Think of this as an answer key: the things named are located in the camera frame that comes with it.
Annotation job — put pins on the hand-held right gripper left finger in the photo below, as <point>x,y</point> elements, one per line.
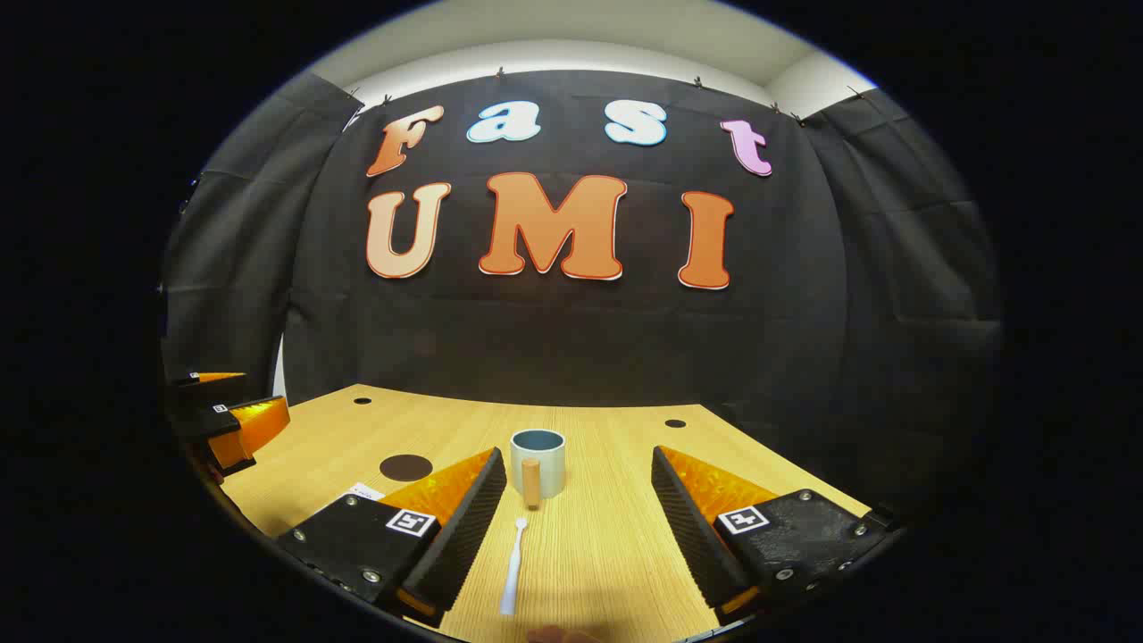
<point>464,536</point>

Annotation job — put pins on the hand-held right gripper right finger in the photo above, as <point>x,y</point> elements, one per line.
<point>688,527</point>

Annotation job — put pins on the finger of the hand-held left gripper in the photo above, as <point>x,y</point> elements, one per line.
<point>219,386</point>
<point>250,429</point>

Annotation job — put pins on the white toothbrush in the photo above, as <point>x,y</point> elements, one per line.
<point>512,572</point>

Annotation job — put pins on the dark brown round coaster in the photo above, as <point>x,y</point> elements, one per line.
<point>406,468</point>

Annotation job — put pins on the white toothpaste tube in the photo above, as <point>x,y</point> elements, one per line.
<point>364,490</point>

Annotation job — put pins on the wooden desktop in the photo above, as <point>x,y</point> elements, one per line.
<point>607,554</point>

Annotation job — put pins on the black backdrop cloth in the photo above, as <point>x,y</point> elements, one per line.
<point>571,339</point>

